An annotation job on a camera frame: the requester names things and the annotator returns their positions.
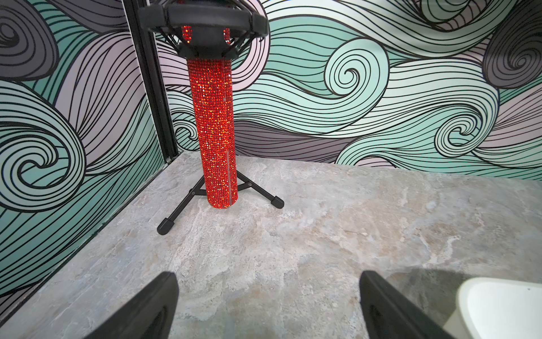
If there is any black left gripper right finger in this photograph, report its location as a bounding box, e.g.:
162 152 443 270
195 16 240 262
359 271 452 339

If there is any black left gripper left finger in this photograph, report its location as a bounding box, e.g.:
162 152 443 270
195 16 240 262
86 271 179 339

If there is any black vertical frame post left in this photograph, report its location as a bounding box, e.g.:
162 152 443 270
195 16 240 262
122 0 179 164

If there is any white plastic storage tray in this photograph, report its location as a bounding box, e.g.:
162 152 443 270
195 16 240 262
443 278 541 339

